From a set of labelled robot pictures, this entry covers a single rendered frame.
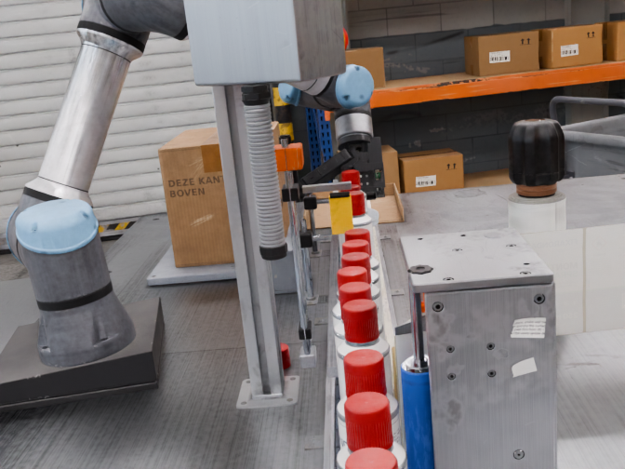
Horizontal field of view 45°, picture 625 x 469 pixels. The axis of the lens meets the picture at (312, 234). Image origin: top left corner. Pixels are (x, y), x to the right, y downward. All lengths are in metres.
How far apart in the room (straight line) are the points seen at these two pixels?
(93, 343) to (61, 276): 0.11
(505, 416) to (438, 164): 4.38
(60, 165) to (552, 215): 0.79
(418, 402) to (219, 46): 0.49
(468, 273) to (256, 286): 0.50
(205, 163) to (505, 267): 1.10
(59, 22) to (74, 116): 4.09
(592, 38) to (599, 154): 2.10
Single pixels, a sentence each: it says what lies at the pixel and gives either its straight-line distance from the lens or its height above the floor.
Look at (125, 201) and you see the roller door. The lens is 5.48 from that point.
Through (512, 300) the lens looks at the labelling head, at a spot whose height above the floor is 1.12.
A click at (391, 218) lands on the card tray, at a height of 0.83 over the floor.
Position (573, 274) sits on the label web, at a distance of 1.03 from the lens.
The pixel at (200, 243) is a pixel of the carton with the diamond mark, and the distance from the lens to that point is 1.69.
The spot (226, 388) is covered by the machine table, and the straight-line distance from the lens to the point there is 1.17.
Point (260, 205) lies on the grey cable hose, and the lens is 0.90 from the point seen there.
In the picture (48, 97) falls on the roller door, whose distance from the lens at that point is 5.44.
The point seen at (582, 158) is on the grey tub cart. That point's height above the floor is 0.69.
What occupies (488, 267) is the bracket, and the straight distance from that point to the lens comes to 0.63.
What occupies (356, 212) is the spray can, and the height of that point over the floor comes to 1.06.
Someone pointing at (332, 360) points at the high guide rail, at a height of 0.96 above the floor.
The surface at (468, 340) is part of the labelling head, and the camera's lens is 0.62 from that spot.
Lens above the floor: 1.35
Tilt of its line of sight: 16 degrees down
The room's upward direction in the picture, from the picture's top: 6 degrees counter-clockwise
